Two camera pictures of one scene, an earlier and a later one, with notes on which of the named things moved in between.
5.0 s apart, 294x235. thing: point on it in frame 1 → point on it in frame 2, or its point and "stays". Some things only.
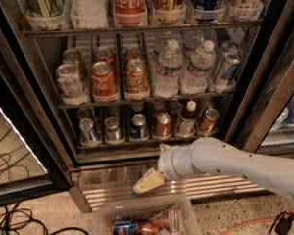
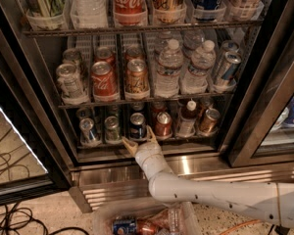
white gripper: [167, 164] → [148, 154]
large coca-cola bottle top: [128, 5] stays
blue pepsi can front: [139, 130] stays
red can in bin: [147, 227] stays
